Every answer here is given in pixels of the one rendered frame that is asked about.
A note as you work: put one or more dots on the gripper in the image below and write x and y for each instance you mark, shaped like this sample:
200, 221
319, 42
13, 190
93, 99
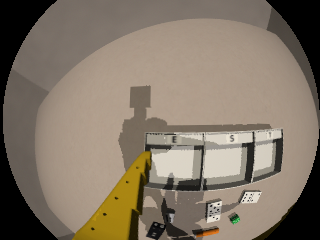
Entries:
118, 216

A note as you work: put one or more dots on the orange aa battery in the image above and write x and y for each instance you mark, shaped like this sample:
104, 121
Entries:
207, 232

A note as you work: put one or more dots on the white domino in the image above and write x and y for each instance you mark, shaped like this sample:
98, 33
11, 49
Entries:
214, 211
250, 197

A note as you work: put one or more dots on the green die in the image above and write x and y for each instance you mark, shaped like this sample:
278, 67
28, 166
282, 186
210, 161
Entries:
235, 219

